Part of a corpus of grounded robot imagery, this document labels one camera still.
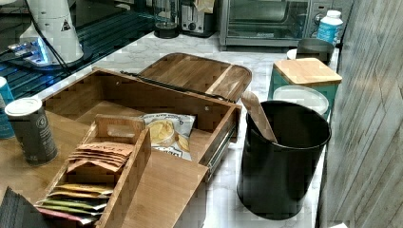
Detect white bottle blue label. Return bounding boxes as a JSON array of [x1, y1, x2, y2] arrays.
[[317, 9, 343, 46]]

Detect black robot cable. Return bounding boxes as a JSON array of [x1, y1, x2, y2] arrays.
[[24, 0, 72, 76]]

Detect wooden cutting board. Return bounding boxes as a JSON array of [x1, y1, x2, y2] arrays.
[[139, 52, 252, 103]]

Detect green tea bag packet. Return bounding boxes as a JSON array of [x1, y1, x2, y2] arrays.
[[35, 199, 106, 216]]

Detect teal box with wooden lid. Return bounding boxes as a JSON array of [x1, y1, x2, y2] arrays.
[[267, 58, 342, 108]]

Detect grey cylindrical can white lid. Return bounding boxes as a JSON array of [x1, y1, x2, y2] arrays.
[[5, 97, 58, 166]]

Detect stainless toaster oven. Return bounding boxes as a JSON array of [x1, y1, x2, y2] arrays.
[[220, 0, 334, 48]]

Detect orange tea bag packets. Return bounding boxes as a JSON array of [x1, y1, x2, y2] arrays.
[[67, 142, 134, 172]]

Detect wooden tea bag caddy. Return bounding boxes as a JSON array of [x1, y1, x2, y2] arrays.
[[46, 114, 151, 228]]

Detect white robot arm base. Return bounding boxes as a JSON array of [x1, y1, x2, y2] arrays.
[[20, 0, 84, 67]]

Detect bag of potato chips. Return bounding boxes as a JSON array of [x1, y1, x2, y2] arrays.
[[142, 113, 196, 161]]

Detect glass jar black base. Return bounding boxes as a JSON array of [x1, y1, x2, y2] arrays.
[[153, 0, 179, 39]]

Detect red tea bag packet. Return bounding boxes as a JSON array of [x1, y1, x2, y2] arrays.
[[38, 208, 97, 225]]

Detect wooden spatula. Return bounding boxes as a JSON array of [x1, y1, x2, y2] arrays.
[[240, 91, 277, 143]]

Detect teal canister at left edge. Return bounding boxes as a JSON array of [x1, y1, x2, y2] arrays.
[[0, 76, 16, 140]]

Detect silver toaster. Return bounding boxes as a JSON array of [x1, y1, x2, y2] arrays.
[[180, 0, 217, 38]]

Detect open wooden drawer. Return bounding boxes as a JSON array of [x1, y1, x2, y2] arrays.
[[41, 66, 242, 182]]

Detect dark grey ribbed mat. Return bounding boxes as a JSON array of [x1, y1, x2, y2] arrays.
[[0, 186, 53, 228]]

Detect black metal utensil canister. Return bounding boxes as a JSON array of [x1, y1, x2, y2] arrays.
[[237, 101, 331, 220]]

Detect dark grey metal cup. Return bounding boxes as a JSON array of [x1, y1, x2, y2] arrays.
[[296, 38, 335, 65]]

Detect yellow tea bag packet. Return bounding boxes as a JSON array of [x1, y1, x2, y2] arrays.
[[48, 184, 113, 199]]

